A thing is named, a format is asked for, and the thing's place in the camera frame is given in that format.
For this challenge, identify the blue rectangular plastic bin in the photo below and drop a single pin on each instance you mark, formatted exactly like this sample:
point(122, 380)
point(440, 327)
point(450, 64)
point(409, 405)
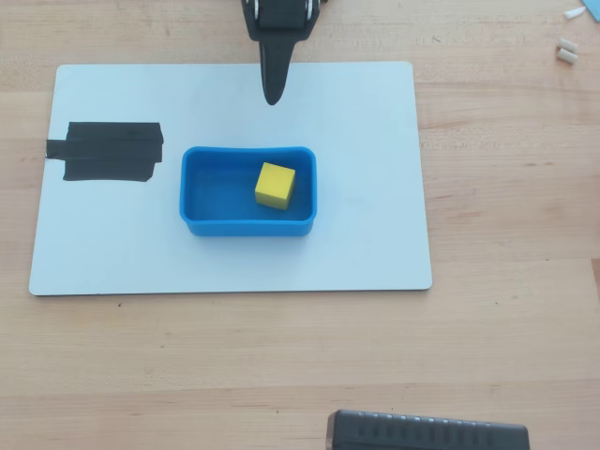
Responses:
point(206, 201)

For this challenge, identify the black tape patch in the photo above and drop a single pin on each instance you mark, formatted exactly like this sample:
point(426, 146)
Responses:
point(112, 150)

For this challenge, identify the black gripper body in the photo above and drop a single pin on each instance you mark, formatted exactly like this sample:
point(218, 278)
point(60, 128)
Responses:
point(279, 19)

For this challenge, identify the white rectangular board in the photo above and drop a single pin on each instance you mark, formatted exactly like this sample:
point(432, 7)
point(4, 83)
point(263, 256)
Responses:
point(328, 234)

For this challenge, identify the small white cylinder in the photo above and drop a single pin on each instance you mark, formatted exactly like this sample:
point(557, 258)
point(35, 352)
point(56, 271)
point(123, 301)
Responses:
point(568, 45)
point(566, 55)

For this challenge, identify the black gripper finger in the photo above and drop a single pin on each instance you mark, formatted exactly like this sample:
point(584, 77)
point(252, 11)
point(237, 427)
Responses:
point(275, 70)

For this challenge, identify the yellow cube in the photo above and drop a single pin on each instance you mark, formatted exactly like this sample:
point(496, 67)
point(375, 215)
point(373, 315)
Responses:
point(274, 183)

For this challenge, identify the black ribbed device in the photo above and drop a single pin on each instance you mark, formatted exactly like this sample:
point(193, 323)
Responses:
point(422, 431)

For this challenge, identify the blue flat object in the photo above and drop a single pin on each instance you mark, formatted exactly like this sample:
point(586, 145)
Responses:
point(593, 8)

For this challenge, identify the white pointed plastic piece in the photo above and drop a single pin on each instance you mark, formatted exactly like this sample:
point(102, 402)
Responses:
point(574, 13)

